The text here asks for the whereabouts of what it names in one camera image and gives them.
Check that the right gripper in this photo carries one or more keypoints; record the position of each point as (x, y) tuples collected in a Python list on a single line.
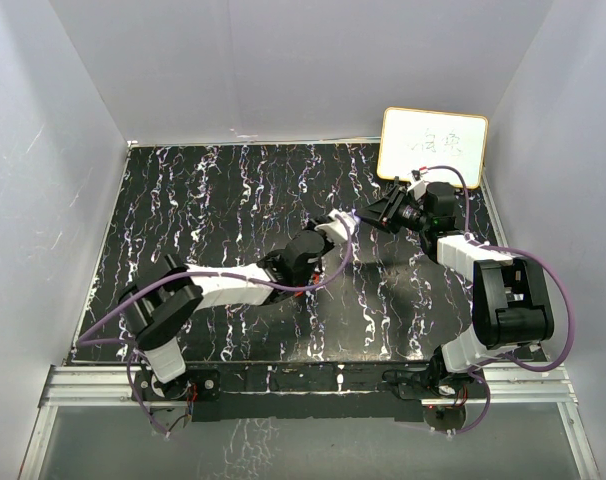
[(374, 213)]

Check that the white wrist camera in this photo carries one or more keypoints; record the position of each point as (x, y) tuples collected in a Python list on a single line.
[(417, 186), (338, 226)]

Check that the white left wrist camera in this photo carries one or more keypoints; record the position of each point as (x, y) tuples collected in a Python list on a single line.
[(338, 226)]

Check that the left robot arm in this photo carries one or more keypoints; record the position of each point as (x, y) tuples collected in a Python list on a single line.
[(166, 298)]

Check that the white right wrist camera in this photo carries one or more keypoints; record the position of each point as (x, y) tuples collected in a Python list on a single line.
[(417, 186)]

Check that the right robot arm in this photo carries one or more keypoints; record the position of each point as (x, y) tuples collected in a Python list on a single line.
[(510, 301)]

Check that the yellow framed whiteboard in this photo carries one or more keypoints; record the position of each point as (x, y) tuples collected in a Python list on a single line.
[(453, 144)]

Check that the aluminium frame rail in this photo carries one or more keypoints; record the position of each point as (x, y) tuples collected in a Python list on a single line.
[(88, 428)]

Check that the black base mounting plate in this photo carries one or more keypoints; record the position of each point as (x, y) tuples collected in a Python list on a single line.
[(211, 392)]

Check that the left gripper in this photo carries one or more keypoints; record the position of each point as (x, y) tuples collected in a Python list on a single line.
[(329, 244)]

